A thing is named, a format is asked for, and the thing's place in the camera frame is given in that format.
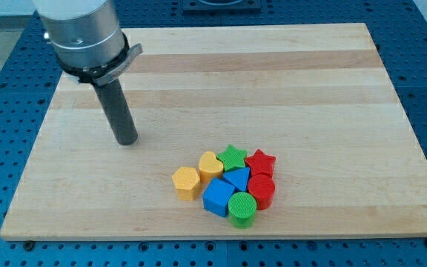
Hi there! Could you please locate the yellow heart block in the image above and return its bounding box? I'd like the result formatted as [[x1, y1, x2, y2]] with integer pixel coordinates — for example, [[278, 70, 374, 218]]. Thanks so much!
[[198, 151, 224, 184]]

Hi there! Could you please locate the wooden board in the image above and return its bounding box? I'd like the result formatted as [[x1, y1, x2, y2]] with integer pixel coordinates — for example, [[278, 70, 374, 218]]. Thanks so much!
[[0, 23, 427, 241]]

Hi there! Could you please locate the blue triangle block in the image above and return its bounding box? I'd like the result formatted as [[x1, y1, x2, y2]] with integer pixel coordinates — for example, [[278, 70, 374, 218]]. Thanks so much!
[[222, 167, 250, 192]]

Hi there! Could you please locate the blue cube block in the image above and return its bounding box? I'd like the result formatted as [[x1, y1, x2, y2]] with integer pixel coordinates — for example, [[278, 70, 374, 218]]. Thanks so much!
[[202, 178, 235, 217]]

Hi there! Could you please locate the red star block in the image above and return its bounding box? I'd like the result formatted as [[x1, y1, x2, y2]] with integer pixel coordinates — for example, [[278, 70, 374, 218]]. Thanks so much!
[[245, 149, 277, 178]]

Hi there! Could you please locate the green cylinder block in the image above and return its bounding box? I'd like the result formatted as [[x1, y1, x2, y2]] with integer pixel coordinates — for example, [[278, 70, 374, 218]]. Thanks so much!
[[228, 192, 257, 229]]

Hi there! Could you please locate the red cylinder block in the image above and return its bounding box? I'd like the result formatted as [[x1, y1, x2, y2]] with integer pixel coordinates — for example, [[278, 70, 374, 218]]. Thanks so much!
[[247, 174, 276, 210]]

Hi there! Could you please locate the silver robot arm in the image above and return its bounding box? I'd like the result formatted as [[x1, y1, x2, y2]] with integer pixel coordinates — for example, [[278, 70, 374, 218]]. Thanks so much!
[[33, 0, 142, 145]]

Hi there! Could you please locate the green star block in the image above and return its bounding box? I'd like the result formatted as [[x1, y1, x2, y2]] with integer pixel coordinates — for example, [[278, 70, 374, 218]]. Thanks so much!
[[216, 145, 247, 172]]

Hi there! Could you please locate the yellow hexagon block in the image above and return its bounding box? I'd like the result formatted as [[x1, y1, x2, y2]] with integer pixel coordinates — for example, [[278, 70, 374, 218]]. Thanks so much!
[[172, 166, 202, 201]]

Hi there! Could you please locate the dark mounting plate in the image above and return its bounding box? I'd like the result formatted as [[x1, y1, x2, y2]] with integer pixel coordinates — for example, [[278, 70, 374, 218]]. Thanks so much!
[[181, 0, 262, 13]]

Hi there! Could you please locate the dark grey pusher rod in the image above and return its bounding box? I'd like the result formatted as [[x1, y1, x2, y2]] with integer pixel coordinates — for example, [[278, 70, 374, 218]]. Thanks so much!
[[93, 79, 138, 145]]

